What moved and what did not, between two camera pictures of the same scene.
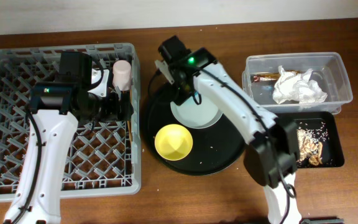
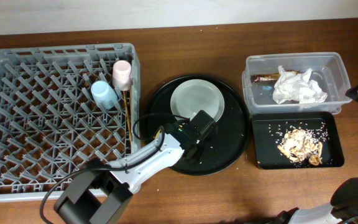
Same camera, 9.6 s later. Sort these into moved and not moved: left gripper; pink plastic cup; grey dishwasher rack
Moved: left gripper
Not moved: pink plastic cup; grey dishwasher rack
